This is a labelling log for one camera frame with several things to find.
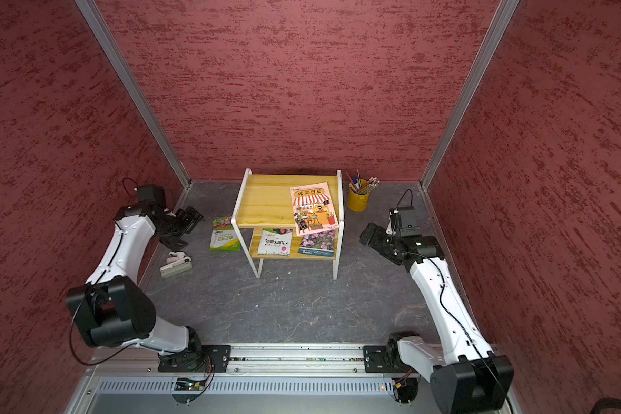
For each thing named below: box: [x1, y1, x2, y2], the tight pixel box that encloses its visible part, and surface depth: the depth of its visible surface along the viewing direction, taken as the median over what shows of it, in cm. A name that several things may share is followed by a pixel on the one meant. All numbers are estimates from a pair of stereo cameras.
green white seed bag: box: [209, 216, 241, 253], surface depth 102 cm
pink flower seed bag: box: [298, 229, 336, 258], surface depth 82 cm
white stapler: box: [160, 250, 193, 279], surface depth 94 cm
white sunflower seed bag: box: [257, 228, 294, 258], surface depth 83 cm
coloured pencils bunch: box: [345, 169, 381, 195], surface depth 103 cm
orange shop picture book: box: [289, 181, 339, 238], surface depth 70 cm
